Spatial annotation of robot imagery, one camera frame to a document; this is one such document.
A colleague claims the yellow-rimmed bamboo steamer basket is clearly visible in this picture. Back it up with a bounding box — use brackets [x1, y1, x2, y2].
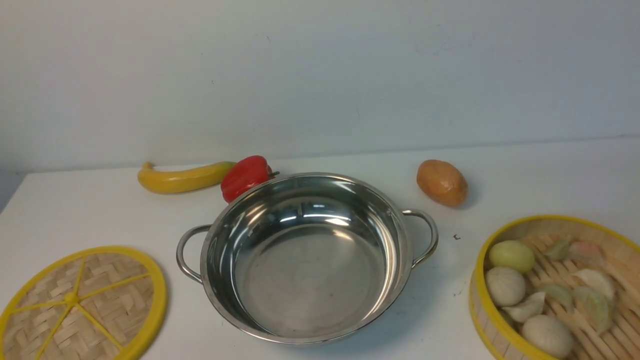
[469, 215, 640, 360]

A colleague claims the yellow-rimmed bamboo steamer lid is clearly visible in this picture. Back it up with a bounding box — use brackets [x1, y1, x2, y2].
[1, 246, 169, 360]

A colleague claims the stainless steel pot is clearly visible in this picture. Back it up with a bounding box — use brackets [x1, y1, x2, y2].
[175, 172, 439, 346]

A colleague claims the red bell pepper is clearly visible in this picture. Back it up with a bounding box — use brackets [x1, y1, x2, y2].
[221, 155, 279, 204]

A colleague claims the brown potato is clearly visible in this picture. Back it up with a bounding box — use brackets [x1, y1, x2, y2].
[416, 159, 469, 208]

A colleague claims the yellow banana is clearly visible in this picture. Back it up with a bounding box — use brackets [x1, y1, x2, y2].
[137, 161, 236, 195]

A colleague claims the yellow-green round bun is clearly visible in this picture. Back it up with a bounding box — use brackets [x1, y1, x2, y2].
[488, 240, 536, 274]

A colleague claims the white bun upper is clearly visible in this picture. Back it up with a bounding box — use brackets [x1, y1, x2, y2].
[484, 267, 526, 307]

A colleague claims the white bun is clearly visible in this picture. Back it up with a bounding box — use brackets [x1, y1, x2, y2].
[521, 314, 574, 359]
[484, 267, 526, 307]

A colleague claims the white dumpling beside buns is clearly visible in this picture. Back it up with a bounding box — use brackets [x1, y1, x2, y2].
[501, 291, 546, 324]

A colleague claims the pale green dumpling top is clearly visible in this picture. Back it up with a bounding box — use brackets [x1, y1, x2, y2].
[543, 236, 573, 262]

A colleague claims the small green dumpling centre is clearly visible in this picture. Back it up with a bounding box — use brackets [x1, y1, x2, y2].
[535, 284, 575, 313]

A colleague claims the white bun lower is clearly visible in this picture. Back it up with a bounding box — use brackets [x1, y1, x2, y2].
[521, 314, 574, 359]

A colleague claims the pink dumpling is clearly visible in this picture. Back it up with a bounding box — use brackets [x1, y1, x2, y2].
[567, 240, 606, 267]

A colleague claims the white dumpling right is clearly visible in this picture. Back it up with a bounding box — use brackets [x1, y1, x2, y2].
[571, 268, 617, 301]

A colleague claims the large green dumpling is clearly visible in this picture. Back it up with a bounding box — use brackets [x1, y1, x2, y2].
[573, 286, 614, 335]

